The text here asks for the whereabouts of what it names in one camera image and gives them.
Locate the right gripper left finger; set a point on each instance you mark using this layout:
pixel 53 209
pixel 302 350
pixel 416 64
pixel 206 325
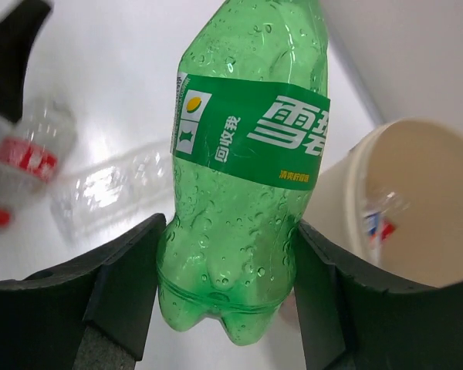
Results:
pixel 91 312

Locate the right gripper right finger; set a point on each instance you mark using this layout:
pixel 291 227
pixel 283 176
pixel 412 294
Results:
pixel 353 315

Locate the blue white label bottle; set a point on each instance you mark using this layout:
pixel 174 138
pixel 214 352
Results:
pixel 381 209

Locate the green soda bottle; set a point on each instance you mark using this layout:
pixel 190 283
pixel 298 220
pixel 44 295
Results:
pixel 250 125

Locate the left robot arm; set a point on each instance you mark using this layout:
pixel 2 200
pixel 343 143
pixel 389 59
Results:
pixel 19 27

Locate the beige round bin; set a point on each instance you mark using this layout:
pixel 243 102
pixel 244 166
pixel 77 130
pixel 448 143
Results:
pixel 421 160

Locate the clear bottle white cap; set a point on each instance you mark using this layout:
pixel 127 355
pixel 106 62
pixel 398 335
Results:
pixel 106 193

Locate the red label bottle near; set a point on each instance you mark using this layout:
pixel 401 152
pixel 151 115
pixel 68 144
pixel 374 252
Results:
pixel 32 153

